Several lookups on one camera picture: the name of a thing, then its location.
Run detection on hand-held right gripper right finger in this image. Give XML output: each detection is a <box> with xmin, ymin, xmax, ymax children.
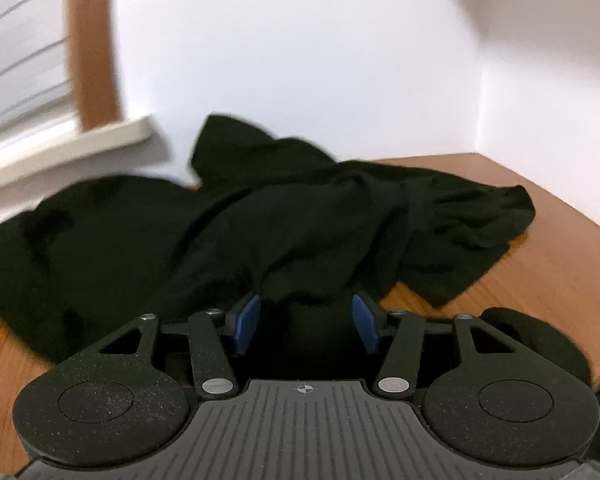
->
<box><xmin>351</xmin><ymin>291</ymin><xmax>511</xmax><ymax>403</ymax></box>

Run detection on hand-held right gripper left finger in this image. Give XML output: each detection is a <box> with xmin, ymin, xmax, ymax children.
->
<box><xmin>97</xmin><ymin>292</ymin><xmax>262</xmax><ymax>399</ymax></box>

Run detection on black pants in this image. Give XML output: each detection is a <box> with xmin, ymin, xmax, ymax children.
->
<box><xmin>0</xmin><ymin>112</ymin><xmax>593</xmax><ymax>388</ymax></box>

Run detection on cream window sill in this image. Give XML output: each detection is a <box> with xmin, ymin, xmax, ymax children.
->
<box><xmin>0</xmin><ymin>115</ymin><xmax>172</xmax><ymax>197</ymax></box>

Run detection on grey window blind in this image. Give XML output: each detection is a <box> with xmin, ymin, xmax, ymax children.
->
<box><xmin>0</xmin><ymin>0</ymin><xmax>78</xmax><ymax>148</ymax></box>

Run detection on wooden window frame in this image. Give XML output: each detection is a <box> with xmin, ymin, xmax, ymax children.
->
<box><xmin>61</xmin><ymin>0</ymin><xmax>124</xmax><ymax>132</ymax></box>

